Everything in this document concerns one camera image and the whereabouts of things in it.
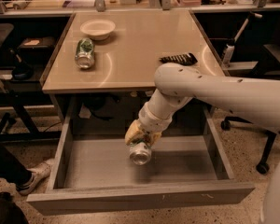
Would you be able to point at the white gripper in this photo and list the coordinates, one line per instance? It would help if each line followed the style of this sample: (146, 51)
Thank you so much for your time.
(153, 118)

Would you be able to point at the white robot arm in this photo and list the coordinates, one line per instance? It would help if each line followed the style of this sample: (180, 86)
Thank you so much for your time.
(255, 100)

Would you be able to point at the open grey drawer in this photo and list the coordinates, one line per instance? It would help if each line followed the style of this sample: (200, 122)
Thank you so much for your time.
(93, 172)

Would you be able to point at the green soda can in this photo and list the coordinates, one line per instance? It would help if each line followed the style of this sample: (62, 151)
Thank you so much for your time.
(84, 56)

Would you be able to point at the white sneaker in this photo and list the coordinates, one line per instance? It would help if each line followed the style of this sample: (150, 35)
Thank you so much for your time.
(40, 172)

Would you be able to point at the white paper bowl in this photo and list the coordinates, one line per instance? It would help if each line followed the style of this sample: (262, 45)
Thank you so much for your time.
(98, 29)

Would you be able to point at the white spray bottle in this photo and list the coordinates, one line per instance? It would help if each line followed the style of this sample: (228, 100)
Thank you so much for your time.
(230, 46)

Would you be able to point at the black box with label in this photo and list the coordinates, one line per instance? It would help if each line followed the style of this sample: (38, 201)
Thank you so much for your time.
(37, 50)

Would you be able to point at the black joystick device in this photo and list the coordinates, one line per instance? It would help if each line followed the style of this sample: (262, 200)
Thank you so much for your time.
(22, 70)

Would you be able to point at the black trouser leg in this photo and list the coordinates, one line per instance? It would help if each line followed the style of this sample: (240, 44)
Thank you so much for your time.
(11, 169)

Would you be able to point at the black office chair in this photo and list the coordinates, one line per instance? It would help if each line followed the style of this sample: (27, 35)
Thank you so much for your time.
(271, 64)

